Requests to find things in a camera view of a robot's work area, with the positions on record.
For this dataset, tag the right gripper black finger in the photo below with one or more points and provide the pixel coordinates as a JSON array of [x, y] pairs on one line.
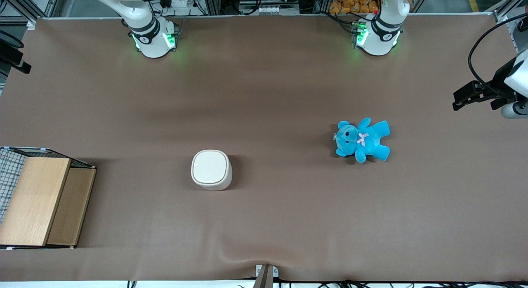
[[14, 57]]

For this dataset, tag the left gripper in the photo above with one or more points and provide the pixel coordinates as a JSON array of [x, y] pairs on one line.
[[498, 82]]

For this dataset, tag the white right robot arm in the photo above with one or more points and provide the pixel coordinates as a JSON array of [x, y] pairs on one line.
[[152, 36]]

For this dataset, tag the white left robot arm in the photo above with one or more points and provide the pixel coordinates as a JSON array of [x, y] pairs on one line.
[[381, 32]]

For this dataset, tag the white trash can body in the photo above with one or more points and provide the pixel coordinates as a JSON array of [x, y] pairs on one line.
[[222, 182]]

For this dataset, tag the grey cylindrical gripper attachment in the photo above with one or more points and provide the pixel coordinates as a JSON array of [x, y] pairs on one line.
[[515, 110]]

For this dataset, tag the blue teddy bear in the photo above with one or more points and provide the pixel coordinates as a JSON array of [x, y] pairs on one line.
[[367, 141]]

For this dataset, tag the light wooden board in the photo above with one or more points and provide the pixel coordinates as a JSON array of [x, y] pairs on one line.
[[31, 201]]

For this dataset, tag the dark wooden board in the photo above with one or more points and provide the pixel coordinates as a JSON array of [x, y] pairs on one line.
[[70, 205]]

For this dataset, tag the orange plush toy pile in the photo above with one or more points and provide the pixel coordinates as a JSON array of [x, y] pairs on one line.
[[350, 3]]

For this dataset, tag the white power strip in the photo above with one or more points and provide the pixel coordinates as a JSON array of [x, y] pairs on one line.
[[181, 2]]

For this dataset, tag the brown table cover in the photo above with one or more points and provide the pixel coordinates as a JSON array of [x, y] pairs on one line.
[[264, 94]]

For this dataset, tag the white lidded container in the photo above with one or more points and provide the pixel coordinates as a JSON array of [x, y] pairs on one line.
[[209, 167]]

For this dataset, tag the white terminal block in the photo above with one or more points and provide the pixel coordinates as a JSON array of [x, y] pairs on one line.
[[264, 10]]

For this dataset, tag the aluminium frame profile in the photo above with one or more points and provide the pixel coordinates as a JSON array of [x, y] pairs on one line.
[[48, 3], [505, 9]]

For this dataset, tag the aluminium frame post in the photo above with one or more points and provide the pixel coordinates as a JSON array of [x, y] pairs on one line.
[[321, 1], [212, 1]]

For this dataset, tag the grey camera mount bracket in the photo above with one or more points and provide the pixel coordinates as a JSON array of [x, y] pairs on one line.
[[266, 279]]

